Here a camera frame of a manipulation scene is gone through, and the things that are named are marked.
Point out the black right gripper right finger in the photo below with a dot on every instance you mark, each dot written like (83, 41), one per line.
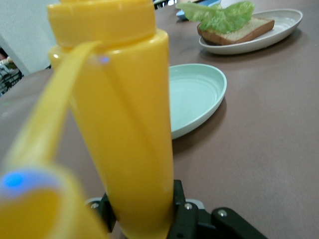
(187, 224)

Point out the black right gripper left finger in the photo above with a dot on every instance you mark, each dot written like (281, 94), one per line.
(104, 209)

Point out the yellow squeeze bottle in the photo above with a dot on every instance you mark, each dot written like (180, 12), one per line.
(124, 124)

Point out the brown bread slice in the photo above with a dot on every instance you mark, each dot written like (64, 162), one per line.
(254, 28)

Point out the green lettuce leaf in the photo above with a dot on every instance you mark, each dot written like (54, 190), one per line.
(224, 17)

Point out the green plate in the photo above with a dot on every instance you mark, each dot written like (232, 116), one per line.
(194, 99)

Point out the beige plate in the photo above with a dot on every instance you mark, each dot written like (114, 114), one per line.
(274, 32)

